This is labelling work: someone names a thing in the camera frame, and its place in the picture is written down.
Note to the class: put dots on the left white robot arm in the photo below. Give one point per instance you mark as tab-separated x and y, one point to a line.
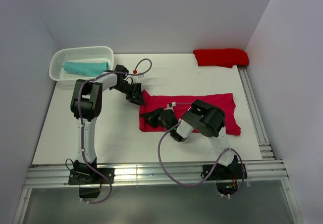
86	106

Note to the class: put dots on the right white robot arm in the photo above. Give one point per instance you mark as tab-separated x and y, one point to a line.
205	118

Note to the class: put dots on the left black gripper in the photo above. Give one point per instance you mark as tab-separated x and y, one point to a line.
136	96

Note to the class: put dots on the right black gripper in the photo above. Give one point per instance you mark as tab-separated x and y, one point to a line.
151	116

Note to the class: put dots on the front aluminium rail frame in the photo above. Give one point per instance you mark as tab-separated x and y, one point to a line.
57	176

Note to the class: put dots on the folded red t shirt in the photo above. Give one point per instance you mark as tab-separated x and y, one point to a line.
226	57

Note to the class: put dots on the teal rolled t shirt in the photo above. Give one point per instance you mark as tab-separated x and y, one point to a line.
87	69

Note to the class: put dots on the magenta t shirt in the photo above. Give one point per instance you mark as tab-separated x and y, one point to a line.
223	101

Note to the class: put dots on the right side aluminium rail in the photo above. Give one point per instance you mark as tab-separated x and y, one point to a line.
263	141

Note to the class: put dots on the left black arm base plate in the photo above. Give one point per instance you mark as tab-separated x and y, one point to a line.
89	180

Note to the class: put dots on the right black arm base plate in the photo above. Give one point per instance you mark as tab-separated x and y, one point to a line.
230	175

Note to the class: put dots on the white perforated plastic basket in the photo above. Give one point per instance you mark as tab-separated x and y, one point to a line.
82	55

